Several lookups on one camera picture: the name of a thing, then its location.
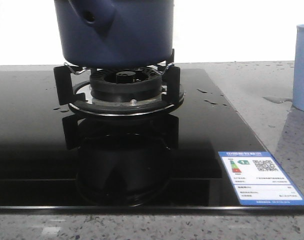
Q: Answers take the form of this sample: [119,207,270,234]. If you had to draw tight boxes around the dark blue pot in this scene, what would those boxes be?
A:
[54,0,174,69]

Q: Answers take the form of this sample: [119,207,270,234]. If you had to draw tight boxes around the light blue ribbed cup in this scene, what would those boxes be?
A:
[292,24,304,111]

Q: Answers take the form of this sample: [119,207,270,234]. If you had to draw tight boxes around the black gas burner head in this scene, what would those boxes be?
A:
[89,67,163,102]

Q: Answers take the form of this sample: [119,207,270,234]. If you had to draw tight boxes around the black glass gas stove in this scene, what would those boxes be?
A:
[0,69,304,215]

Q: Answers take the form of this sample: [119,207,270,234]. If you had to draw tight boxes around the blue energy label sticker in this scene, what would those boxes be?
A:
[218,151,304,206]

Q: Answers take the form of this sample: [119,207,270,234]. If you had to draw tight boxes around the black pot support ring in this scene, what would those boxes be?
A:
[53,48,187,117]

